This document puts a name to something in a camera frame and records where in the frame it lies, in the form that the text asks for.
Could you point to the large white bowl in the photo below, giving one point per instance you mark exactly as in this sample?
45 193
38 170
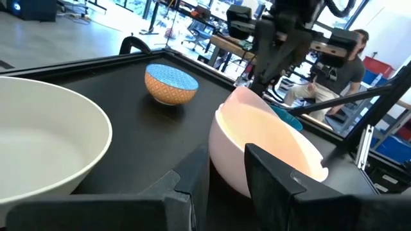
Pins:
48 141

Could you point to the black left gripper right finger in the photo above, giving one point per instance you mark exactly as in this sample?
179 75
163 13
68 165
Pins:
269 189

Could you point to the black diagonal frame strut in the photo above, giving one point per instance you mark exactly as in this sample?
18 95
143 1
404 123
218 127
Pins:
379 106

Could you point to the red storage bin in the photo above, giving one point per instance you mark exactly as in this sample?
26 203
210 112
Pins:
379 65

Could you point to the wooden desk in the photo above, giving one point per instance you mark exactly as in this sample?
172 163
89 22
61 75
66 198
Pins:
229 46

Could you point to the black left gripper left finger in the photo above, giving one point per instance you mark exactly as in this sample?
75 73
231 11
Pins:
196 179

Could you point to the silver metal bracket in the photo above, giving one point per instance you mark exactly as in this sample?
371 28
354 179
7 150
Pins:
365 146

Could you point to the black computer tower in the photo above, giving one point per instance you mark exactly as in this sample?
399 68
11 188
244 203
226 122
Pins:
35 9

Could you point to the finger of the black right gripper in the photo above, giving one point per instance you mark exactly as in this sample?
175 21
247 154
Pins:
263 57
293 51

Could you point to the pink bowl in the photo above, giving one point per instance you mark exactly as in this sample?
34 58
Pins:
253 128

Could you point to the office chair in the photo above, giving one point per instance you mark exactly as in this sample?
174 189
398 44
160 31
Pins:
197 33

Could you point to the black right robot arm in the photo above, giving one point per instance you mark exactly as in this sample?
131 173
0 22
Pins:
340 8

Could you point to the orange bowl with blue inside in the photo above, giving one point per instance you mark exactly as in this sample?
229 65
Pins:
170 88

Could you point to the blue storage bin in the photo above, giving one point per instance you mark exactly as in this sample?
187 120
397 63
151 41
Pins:
372 77
393 149

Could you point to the thin black frame bar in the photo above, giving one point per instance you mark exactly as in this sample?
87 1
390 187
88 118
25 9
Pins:
337 101

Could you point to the person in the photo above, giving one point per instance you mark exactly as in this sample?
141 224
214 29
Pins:
343 75

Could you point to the teal bowl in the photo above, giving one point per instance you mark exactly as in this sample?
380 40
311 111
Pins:
289 119

